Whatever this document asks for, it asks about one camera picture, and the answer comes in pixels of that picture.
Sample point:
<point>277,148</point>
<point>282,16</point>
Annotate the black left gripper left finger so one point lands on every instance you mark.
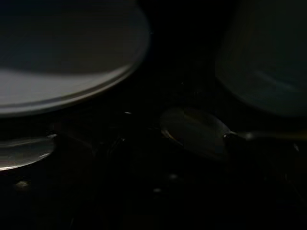
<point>100,167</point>

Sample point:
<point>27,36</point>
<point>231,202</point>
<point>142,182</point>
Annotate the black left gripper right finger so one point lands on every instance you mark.
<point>268,179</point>

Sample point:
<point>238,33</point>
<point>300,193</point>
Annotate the silver metal spoon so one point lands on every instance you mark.
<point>24,151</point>
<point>192,129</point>

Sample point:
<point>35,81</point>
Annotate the grey canister with red logo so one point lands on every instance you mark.
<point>263,72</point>

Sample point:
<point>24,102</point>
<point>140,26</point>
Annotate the white stacked plastic container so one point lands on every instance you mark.
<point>60,60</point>

